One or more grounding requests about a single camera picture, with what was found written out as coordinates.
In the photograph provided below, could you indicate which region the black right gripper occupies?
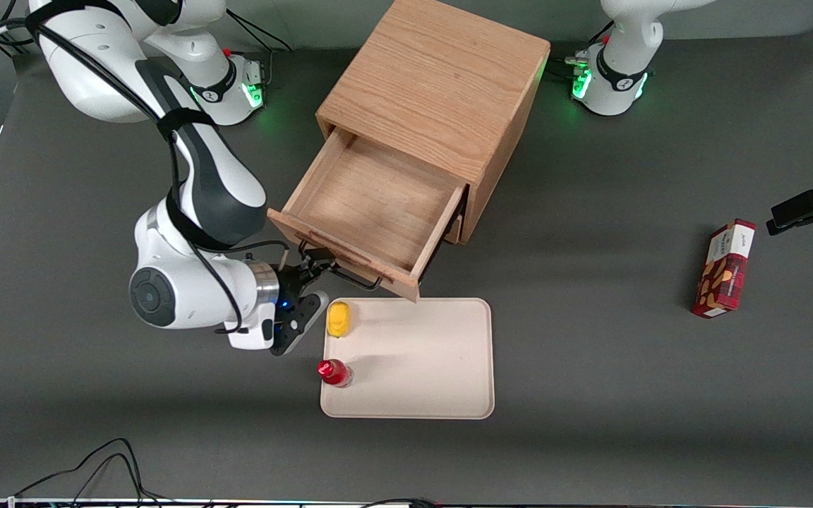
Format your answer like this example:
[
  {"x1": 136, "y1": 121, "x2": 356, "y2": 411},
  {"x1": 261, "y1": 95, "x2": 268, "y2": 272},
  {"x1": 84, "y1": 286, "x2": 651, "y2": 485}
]
[{"x1": 276, "y1": 246, "x2": 341, "y2": 313}]

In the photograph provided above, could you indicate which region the black metal drawer handle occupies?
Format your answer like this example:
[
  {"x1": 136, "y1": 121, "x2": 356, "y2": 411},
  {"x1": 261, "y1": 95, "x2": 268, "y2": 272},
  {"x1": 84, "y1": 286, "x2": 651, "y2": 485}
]
[{"x1": 298, "y1": 242, "x2": 385, "y2": 292}]

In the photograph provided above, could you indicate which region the oak wooden drawer cabinet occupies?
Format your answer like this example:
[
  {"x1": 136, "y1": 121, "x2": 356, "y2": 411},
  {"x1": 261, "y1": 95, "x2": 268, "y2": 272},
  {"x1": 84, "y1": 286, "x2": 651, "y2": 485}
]
[{"x1": 315, "y1": 0, "x2": 551, "y2": 246}]

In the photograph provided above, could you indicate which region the yellow mustard bottle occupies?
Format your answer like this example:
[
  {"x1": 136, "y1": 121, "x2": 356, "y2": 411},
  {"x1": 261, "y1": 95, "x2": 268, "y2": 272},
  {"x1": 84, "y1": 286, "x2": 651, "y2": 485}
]
[{"x1": 326, "y1": 301, "x2": 355, "y2": 339}]

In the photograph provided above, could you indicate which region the red plaid cookie box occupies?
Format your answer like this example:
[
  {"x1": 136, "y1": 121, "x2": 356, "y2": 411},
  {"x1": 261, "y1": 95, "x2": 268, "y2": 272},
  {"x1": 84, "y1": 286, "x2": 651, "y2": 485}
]
[{"x1": 691, "y1": 218, "x2": 757, "y2": 320}]

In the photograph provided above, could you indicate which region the red ketchup bottle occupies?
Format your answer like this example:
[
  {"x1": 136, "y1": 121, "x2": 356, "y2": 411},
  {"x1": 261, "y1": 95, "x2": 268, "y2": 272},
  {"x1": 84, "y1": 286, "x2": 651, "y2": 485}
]
[{"x1": 316, "y1": 358, "x2": 354, "y2": 389}]

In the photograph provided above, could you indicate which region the beige plastic tray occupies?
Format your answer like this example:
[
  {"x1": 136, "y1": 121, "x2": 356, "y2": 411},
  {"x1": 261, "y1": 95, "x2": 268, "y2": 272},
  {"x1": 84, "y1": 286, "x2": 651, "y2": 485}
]
[{"x1": 320, "y1": 297, "x2": 496, "y2": 421}]

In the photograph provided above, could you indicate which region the black arm base cable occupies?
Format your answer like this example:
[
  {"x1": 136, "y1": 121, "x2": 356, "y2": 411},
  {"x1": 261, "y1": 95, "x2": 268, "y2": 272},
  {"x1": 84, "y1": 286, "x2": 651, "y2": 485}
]
[
  {"x1": 546, "y1": 21, "x2": 616, "y2": 80},
  {"x1": 223, "y1": 13, "x2": 294, "y2": 87}
]

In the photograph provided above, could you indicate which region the black floor cable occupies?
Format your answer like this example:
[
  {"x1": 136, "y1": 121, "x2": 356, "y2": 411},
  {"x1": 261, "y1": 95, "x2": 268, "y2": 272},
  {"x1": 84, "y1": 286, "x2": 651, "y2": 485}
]
[{"x1": 14, "y1": 437, "x2": 188, "y2": 507}]

